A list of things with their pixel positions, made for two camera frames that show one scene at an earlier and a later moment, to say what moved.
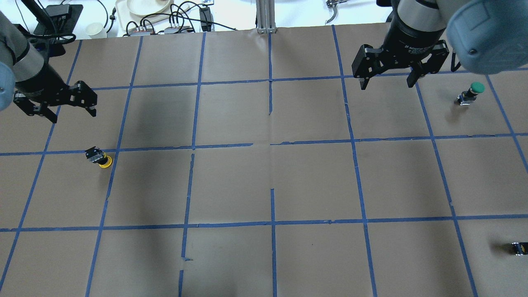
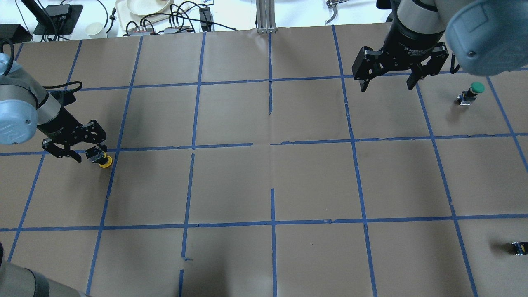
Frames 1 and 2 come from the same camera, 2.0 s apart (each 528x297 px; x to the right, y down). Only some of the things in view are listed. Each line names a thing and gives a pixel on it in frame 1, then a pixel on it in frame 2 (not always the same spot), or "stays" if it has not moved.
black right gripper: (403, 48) stays
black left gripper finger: (31, 108) to (48, 144)
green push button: (467, 96) stays
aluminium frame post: (265, 16) stays
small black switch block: (520, 248) stays
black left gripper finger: (81, 94) to (94, 132)
